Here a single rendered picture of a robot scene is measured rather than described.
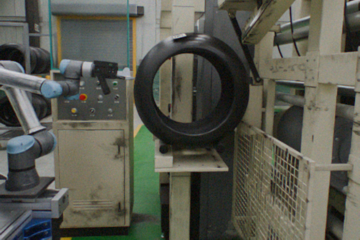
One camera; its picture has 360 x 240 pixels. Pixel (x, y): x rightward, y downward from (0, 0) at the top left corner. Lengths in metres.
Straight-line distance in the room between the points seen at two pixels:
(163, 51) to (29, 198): 0.90
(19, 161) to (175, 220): 1.01
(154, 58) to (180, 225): 1.13
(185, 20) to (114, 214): 1.51
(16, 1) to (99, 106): 10.23
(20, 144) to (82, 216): 1.06
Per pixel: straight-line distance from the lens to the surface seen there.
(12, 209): 1.63
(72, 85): 1.47
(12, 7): 12.28
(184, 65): 1.74
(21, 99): 1.68
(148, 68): 1.35
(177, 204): 1.93
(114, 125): 2.16
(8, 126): 5.09
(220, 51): 1.38
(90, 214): 2.41
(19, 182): 1.56
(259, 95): 1.77
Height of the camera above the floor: 1.29
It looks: 7 degrees down
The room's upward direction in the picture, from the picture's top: 1 degrees clockwise
